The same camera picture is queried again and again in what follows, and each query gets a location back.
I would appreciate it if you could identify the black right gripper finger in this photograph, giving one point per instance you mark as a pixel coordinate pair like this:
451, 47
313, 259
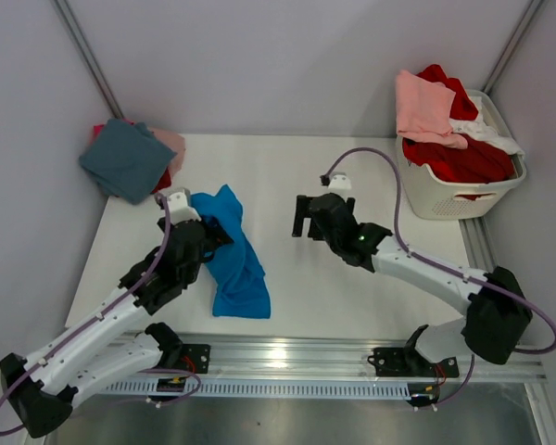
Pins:
350, 204
301, 214

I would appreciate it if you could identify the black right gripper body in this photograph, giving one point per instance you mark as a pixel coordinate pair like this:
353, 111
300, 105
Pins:
318, 234

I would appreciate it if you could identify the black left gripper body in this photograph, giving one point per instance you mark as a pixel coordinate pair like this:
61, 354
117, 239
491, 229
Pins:
214, 237

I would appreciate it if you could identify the bright blue t-shirt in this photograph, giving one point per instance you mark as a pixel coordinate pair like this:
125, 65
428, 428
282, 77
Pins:
240, 278

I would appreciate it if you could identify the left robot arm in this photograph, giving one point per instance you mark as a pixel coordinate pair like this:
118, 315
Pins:
44, 387

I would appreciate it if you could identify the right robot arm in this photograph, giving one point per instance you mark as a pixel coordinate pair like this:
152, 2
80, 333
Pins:
433, 342

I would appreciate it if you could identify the red folded t-shirt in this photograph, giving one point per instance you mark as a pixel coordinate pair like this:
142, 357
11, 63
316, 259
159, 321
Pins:
163, 182

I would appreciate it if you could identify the white perforated laundry basket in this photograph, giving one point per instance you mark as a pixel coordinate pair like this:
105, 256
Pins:
433, 199

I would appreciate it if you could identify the pink folded t-shirt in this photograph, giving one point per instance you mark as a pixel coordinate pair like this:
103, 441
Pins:
176, 143

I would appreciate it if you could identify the teal folded t-shirt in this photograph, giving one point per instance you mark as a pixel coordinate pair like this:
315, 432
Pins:
126, 160

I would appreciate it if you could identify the pink t-shirt in basket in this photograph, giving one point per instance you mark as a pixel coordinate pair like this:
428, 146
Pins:
423, 112

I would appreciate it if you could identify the red t-shirt in basket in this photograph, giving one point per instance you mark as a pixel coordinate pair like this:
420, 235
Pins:
478, 163

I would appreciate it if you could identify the white t-shirt in basket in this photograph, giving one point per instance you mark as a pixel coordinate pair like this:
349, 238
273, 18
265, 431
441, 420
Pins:
488, 127

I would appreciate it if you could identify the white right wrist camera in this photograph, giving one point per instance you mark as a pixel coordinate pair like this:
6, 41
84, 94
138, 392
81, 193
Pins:
336, 181

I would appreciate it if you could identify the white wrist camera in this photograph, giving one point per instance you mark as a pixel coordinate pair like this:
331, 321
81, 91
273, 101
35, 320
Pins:
336, 181
179, 204

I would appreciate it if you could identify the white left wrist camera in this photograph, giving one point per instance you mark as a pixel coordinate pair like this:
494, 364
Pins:
179, 204

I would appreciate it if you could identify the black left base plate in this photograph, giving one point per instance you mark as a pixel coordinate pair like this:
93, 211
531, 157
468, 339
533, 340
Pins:
194, 358

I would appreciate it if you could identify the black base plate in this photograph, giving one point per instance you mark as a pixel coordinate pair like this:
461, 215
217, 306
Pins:
194, 358
401, 362

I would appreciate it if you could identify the aluminium mounting rail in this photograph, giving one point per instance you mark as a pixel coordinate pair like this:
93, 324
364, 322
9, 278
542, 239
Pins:
283, 358

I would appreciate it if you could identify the white slotted cable duct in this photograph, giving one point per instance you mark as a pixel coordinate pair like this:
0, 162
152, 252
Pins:
240, 388

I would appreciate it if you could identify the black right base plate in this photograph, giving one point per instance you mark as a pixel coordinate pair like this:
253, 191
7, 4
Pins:
401, 362

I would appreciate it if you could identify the left aluminium frame post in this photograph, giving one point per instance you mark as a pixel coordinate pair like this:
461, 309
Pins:
74, 29

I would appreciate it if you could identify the aluminium frame post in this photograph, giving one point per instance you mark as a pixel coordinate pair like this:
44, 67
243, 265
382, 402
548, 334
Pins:
525, 23
74, 29

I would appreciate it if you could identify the right aluminium frame post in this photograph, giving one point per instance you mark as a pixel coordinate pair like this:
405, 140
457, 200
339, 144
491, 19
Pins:
525, 23

